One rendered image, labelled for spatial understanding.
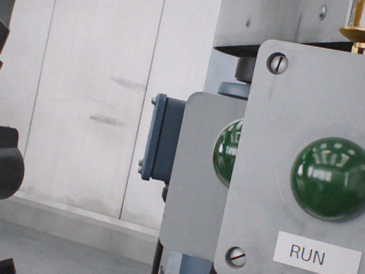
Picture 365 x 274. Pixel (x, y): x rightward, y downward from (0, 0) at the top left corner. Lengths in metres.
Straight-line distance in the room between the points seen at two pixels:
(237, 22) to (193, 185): 0.17
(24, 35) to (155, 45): 1.25
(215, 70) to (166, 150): 4.60
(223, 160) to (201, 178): 0.46
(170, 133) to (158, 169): 0.04
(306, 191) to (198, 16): 5.72
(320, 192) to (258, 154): 0.03
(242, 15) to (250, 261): 0.49
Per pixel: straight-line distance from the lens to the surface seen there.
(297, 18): 0.63
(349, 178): 0.26
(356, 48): 0.36
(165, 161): 0.77
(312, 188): 0.26
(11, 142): 0.67
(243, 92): 0.77
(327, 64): 0.27
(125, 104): 6.12
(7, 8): 0.63
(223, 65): 5.35
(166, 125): 0.77
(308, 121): 0.27
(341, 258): 0.27
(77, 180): 6.30
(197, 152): 0.75
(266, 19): 0.69
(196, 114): 0.75
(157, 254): 0.83
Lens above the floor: 1.30
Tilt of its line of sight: 3 degrees down
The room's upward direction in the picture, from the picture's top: 12 degrees clockwise
